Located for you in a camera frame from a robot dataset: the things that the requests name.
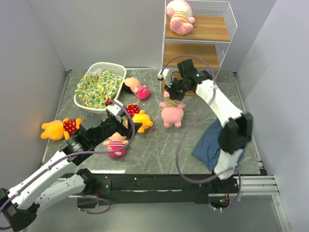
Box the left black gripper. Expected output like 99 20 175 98
91 110 142 146

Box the pink striped doll front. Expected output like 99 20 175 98
103 132 128 158

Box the orange bear plush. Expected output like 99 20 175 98
126 103 153 133
41 118 83 141

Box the pink pig plush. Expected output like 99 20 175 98
166 0 195 35
160 91 185 128

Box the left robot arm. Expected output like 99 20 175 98
0 115 142 232

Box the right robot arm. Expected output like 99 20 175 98
157 55 253 193

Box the pink doll near basket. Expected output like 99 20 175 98
123 77 151 100

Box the lemon print cloth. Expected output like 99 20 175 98
75 71 123 109

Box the blue checkered cloth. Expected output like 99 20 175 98
192 120 245 174

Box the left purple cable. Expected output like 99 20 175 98
0 99 136 229

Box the purple cable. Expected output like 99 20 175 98
160 55 242 211
0 99 136 229

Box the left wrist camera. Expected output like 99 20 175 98
106 99 126 118

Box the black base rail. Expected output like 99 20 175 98
52 173 278 210

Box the white wire wooden shelf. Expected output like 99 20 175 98
160 0 238 98

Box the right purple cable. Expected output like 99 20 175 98
160 55 242 211

